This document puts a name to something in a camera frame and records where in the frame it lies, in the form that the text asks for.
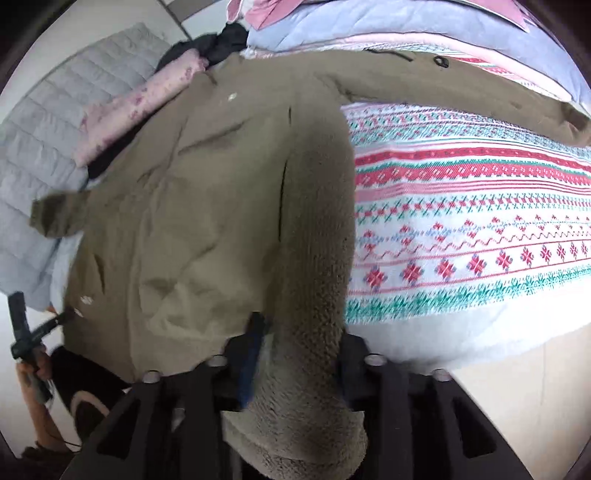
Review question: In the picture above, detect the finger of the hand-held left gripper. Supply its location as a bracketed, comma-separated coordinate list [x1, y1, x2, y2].
[28, 310, 75, 341]
[8, 292, 29, 344]

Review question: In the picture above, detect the person's dark clothing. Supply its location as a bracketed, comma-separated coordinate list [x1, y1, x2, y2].
[48, 346, 134, 446]

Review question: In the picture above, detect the olive fleece-lined jacket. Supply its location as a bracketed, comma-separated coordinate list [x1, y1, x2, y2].
[30, 48, 591, 478]

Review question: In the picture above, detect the pink velvet cloth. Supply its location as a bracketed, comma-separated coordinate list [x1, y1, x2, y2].
[226, 0, 532, 32]

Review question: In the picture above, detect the red green patterned blanket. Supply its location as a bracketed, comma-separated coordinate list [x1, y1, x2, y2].
[339, 44, 591, 326]

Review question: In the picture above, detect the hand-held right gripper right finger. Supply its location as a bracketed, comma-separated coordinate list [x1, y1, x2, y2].
[339, 333, 533, 480]

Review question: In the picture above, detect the black crumpled cloth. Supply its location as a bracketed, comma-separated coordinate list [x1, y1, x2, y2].
[154, 22, 251, 71]

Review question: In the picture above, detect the black folded cloth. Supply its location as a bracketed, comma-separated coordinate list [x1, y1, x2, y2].
[87, 131, 141, 182]

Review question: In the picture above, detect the pink floral folded cloth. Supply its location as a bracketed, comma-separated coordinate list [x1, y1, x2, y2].
[73, 48, 208, 168]

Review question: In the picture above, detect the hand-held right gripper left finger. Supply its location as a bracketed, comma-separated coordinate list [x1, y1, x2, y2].
[62, 311, 273, 480]

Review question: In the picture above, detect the person's left hand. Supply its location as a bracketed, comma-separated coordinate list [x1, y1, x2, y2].
[33, 351, 52, 381]

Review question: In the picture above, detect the person's left forearm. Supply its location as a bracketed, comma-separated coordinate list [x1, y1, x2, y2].
[16, 362, 64, 452]

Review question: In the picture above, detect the blue-grey duvet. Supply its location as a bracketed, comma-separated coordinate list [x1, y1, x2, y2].
[246, 0, 591, 118]

